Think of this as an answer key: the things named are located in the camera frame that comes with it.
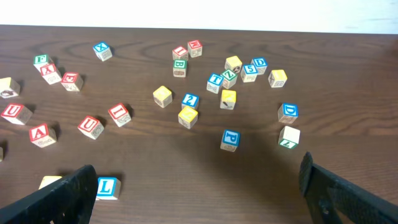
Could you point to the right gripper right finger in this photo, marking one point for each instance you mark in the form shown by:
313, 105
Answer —
327, 194

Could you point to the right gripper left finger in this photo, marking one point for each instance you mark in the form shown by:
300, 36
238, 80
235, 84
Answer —
67, 200

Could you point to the yellow O block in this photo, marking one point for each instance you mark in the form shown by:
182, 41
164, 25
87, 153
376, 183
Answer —
48, 179

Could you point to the blue L block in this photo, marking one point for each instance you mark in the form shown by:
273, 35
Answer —
108, 188

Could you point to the green white block right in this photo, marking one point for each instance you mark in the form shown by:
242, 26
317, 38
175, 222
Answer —
289, 137

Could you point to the red A block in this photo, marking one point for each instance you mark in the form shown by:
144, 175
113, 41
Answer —
42, 135

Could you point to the red U block centre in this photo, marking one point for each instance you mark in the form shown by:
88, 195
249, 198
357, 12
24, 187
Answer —
91, 127

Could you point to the red u block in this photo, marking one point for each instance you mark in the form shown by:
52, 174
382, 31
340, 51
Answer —
17, 114
91, 127

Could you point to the blue D block right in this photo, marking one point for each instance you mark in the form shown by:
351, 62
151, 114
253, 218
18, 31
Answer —
287, 113

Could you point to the blue d block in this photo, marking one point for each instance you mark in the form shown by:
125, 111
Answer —
260, 63
287, 113

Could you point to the red U block left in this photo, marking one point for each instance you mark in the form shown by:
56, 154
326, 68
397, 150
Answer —
17, 114

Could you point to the red I block centre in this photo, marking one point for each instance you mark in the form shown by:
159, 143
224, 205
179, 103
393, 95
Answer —
119, 114

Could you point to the red i block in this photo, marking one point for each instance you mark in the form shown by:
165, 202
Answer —
119, 114
180, 53

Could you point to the blue P block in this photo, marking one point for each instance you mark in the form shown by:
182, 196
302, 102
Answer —
230, 140

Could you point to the red E block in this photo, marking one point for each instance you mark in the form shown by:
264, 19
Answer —
72, 81

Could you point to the yellow 8 block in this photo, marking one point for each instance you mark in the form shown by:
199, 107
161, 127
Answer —
277, 78

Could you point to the yellow block far left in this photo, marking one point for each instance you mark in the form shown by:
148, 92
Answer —
9, 88

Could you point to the red X block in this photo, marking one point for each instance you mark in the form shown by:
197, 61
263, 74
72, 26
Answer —
50, 74

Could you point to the yellow K block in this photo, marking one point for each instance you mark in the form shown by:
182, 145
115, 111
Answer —
228, 99

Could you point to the yellow block centre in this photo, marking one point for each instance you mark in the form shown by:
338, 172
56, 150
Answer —
162, 96

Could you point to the blue 5 block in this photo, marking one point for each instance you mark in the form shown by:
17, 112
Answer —
249, 73

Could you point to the green F block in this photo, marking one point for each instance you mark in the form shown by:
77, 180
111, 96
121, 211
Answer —
41, 60

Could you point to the yellow block below 2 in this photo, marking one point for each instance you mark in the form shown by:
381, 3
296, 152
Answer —
188, 117

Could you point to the blue D block top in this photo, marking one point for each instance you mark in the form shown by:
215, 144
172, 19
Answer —
260, 63

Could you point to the green Z block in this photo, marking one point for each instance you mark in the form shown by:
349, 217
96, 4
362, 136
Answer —
229, 78

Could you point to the blue X block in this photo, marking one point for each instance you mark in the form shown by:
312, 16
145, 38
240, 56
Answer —
102, 51

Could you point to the blue 2 block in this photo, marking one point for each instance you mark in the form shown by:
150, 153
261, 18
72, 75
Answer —
190, 100

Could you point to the blue T block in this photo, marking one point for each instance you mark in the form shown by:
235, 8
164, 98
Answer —
214, 83

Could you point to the yellow block top right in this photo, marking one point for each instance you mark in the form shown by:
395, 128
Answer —
233, 63

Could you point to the green B block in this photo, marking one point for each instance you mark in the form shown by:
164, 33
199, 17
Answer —
179, 68

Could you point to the red I block top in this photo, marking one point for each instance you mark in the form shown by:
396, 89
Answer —
180, 53

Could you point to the red H block top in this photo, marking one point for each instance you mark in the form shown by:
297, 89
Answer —
195, 48

